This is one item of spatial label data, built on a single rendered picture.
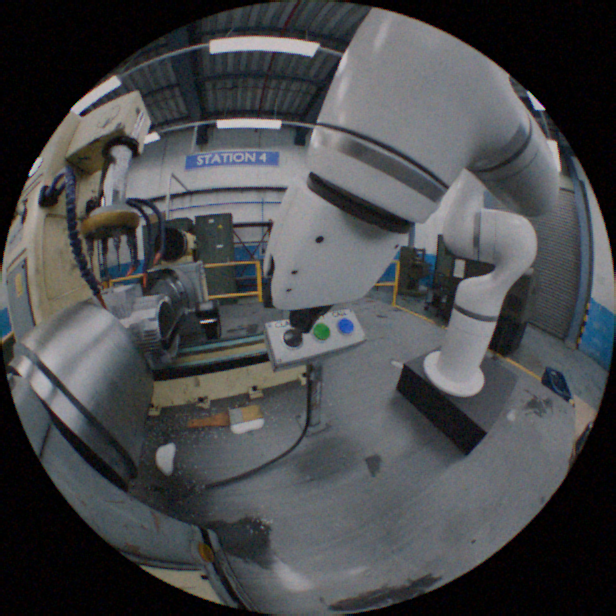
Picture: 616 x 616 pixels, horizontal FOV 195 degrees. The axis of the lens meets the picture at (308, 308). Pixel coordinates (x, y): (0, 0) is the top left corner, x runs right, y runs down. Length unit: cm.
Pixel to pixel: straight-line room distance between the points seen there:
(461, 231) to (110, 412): 61
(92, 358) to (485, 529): 68
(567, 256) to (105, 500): 678
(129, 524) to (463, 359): 60
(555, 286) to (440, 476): 624
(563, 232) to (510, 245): 628
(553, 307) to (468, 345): 612
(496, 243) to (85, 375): 63
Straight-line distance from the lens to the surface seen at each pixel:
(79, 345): 27
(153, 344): 48
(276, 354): 26
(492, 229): 44
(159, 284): 75
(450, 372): 52
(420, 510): 45
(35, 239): 62
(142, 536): 25
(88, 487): 20
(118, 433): 26
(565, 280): 655
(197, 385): 55
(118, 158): 62
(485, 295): 44
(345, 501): 41
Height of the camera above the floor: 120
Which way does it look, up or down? 19 degrees down
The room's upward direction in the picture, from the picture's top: straight up
